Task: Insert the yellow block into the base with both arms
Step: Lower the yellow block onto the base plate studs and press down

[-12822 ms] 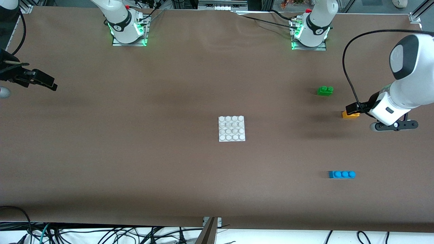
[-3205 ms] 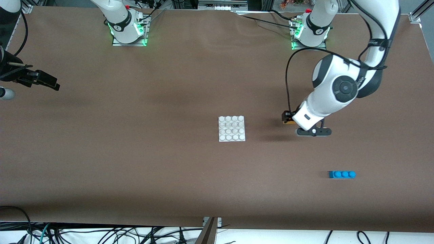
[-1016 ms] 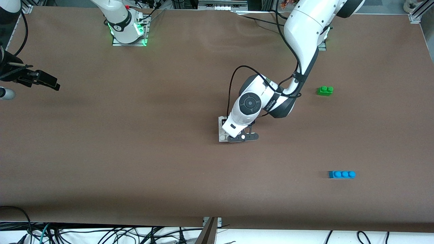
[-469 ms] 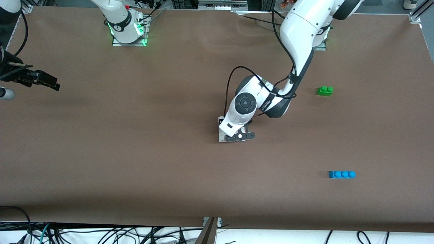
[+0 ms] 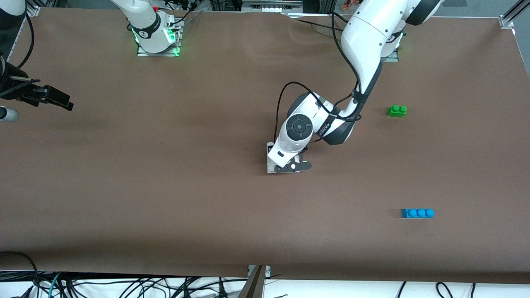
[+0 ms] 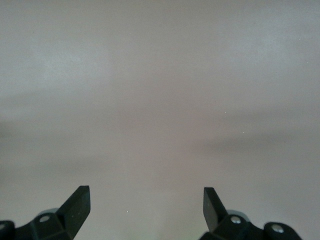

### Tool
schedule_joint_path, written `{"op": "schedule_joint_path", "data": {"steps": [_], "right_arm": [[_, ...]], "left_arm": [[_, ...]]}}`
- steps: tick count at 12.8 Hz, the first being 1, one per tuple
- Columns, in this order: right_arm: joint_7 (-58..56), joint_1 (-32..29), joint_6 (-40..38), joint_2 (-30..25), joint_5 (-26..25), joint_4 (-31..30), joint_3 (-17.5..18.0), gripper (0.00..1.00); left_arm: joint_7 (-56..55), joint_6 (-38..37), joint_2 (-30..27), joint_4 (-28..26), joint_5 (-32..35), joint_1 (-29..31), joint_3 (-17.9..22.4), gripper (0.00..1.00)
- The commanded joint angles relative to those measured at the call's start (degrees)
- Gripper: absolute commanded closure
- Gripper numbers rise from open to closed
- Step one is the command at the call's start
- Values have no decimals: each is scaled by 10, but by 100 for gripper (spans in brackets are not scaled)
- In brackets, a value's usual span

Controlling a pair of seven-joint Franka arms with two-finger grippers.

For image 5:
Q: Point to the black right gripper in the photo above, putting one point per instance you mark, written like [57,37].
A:
[12,90]

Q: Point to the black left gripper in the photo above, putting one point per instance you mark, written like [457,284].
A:
[304,149]

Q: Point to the white studded base plate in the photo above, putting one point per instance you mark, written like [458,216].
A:
[270,170]

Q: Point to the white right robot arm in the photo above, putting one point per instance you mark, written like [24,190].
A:
[145,20]

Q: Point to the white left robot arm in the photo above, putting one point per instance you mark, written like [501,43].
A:
[372,29]

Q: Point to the green two-stud block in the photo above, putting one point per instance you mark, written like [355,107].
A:
[396,111]

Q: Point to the blue three-stud block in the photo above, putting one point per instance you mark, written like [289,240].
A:
[416,213]

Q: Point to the brown table cover sheet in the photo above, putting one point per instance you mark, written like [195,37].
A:
[331,186]

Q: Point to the white power strip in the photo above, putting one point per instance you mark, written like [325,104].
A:
[269,8]

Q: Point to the colourful small parts pile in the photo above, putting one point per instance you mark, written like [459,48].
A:
[350,4]

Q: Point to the aluminium frame corner bracket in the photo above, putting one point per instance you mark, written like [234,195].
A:
[34,10]
[507,20]

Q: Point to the aluminium camera post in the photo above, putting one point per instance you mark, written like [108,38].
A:
[256,285]

